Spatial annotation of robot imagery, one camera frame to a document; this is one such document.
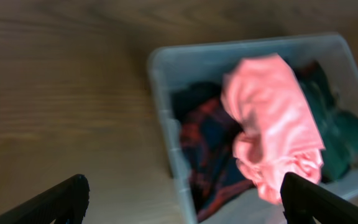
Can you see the red navy plaid shirt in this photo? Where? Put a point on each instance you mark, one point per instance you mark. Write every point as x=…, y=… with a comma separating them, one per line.
x=206, y=138

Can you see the clear plastic storage bin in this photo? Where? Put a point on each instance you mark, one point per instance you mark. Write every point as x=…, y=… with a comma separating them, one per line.
x=175, y=68

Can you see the dark green garment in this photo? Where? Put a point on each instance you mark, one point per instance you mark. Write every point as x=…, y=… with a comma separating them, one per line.
x=337, y=127

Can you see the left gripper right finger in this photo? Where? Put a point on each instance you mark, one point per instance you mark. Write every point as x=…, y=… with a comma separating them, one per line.
x=306, y=203

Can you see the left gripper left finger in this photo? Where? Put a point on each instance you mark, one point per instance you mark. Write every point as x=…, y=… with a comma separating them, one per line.
x=65, y=203

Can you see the salmon pink garment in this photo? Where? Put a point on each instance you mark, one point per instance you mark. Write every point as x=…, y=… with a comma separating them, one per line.
x=279, y=134

